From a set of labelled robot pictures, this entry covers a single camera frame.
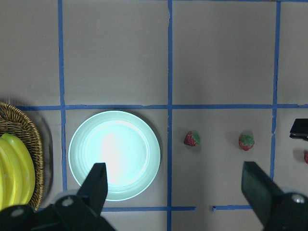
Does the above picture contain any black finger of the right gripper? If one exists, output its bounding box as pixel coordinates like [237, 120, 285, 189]
[289, 118, 308, 141]

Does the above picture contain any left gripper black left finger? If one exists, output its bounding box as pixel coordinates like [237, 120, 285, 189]
[77, 163, 108, 215]

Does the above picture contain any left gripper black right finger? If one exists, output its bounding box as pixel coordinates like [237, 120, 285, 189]
[241, 161, 284, 225]

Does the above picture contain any red strawberry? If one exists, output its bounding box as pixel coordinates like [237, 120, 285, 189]
[238, 134, 255, 151]
[304, 151, 308, 164]
[183, 131, 200, 147]

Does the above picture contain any pale green round plate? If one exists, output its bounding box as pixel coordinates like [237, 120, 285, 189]
[68, 111, 161, 201]

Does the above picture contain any yellow banana bunch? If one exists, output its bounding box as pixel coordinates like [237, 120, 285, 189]
[0, 133, 36, 208]

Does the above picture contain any brown wicker basket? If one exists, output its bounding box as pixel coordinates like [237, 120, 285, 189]
[0, 102, 45, 211]

